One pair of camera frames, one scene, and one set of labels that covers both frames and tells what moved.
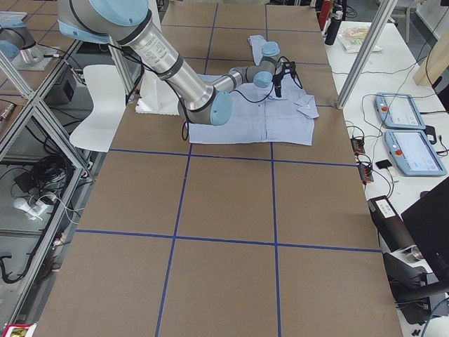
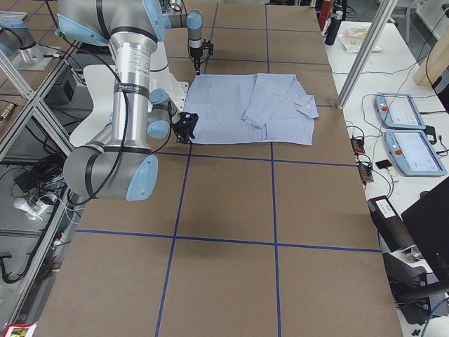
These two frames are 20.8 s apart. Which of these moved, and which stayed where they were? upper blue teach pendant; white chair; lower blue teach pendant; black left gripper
Moved: black left gripper
Stayed: upper blue teach pendant; lower blue teach pendant; white chair
